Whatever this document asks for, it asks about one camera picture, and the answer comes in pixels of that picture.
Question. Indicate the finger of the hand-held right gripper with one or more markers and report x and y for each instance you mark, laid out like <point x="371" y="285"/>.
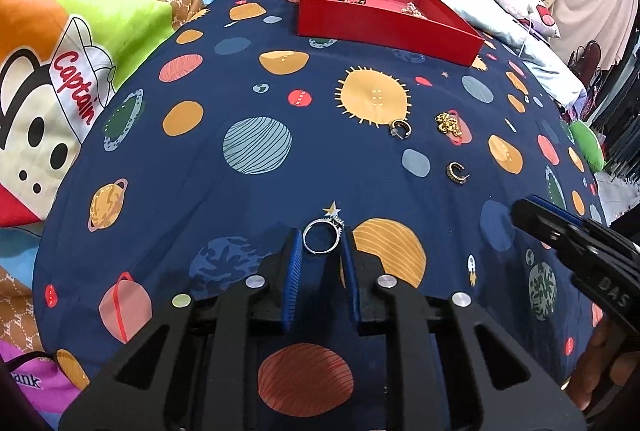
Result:
<point x="535" y="223"/>
<point x="555" y="210"/>

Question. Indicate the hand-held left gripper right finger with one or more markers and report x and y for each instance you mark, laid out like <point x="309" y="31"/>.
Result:
<point x="348" y="271"/>

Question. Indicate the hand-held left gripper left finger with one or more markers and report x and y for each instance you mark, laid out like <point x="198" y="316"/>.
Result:
<point x="295" y="276"/>

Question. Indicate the red cardboard box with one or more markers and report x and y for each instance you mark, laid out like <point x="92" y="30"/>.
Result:
<point x="380" y="36"/>

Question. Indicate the person's right hand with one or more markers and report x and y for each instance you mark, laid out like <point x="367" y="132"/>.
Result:
<point x="600" y="371"/>

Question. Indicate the green cushion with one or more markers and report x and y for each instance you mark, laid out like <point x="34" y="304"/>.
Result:
<point x="587" y="143"/>

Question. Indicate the small gold hoop earring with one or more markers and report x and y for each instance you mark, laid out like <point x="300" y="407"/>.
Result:
<point x="452" y="171"/>

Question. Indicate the navy planet print bedsheet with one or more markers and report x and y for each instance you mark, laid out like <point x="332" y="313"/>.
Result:
<point x="200" y="211"/>

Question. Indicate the dark metal furniture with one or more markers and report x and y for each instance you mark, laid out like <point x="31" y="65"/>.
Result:
<point x="620" y="111"/>

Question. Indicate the colourful cartoon monkey blanket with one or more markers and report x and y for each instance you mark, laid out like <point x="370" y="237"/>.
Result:
<point x="75" y="11"/>

